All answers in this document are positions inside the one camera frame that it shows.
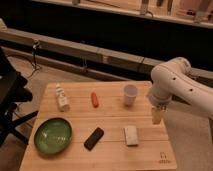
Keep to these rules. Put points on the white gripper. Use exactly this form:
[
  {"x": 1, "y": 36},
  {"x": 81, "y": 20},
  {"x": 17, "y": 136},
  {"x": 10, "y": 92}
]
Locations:
[{"x": 157, "y": 114}]

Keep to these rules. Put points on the black rectangular eraser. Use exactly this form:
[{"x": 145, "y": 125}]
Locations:
[{"x": 92, "y": 140}]

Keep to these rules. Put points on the translucent plastic cup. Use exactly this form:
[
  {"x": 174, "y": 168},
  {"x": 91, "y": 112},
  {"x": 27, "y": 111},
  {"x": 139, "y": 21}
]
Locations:
[{"x": 130, "y": 94}]

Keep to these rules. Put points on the orange marker pen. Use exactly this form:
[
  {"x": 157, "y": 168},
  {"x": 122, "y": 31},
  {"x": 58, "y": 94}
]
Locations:
[{"x": 94, "y": 100}]

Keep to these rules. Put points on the black office chair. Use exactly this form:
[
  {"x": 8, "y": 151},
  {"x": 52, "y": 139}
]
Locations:
[{"x": 12, "y": 90}]

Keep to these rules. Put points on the white sponge block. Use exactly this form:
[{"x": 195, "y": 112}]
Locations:
[{"x": 131, "y": 135}]

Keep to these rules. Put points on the white small bottle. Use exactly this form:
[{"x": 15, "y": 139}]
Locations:
[{"x": 62, "y": 100}]

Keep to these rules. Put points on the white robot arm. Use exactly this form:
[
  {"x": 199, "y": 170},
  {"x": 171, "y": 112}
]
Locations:
[{"x": 171, "y": 78}]

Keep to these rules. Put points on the green ceramic bowl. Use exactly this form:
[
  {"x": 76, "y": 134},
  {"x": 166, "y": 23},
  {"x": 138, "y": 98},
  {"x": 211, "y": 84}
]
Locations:
[{"x": 53, "y": 136}]

